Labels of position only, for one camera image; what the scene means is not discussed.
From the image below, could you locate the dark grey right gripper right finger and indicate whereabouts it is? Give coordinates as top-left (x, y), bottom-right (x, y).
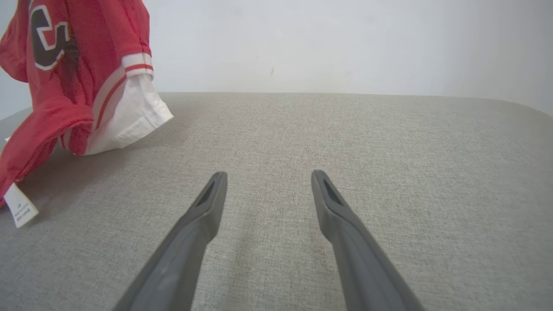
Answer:
top-left (311, 170), bottom-right (426, 311)

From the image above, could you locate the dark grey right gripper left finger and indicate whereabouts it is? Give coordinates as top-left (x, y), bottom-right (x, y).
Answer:
top-left (113, 171), bottom-right (228, 311)

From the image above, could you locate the red and white jersey garment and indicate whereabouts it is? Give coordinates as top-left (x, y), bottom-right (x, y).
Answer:
top-left (0, 0), bottom-right (174, 228)

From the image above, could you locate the grey fabric sofa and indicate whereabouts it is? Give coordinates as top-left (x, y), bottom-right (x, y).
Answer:
top-left (0, 92), bottom-right (553, 311)

